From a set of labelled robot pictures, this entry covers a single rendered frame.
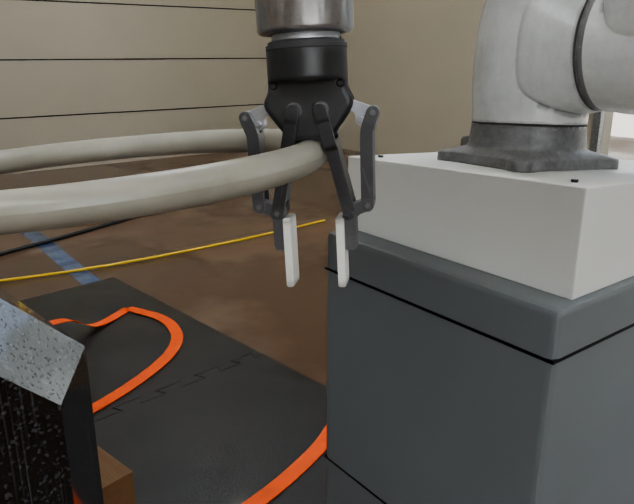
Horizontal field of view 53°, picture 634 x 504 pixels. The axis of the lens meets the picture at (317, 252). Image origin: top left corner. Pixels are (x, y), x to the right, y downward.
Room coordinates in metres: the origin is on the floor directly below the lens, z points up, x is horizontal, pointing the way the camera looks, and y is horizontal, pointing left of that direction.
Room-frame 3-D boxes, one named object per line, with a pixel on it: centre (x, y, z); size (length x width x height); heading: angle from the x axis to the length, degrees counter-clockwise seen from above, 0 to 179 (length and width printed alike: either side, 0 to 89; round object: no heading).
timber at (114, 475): (1.31, 0.58, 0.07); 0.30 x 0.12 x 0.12; 49
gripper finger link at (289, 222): (0.61, 0.03, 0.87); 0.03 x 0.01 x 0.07; 170
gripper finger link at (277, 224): (0.62, 0.05, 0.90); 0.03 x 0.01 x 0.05; 80
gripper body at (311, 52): (0.62, 0.01, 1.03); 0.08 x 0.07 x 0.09; 80
